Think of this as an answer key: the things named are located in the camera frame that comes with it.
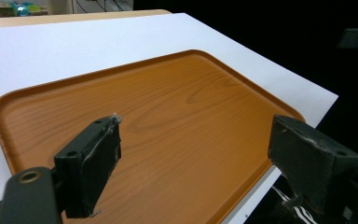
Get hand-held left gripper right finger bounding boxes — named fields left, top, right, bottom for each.
left=267, top=114, right=358, bottom=214

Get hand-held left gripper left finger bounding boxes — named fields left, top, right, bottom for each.
left=53, top=113, right=123, bottom=219

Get colourful toys pile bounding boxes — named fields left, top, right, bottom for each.
left=0, top=1, right=48, bottom=18

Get black cables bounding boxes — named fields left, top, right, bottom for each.
left=71, top=0, right=129, bottom=13

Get wood-grain orange tray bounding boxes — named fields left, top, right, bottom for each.
left=0, top=49, right=306, bottom=224

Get dark box on stand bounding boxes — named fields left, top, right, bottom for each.
left=337, top=27, right=358, bottom=50

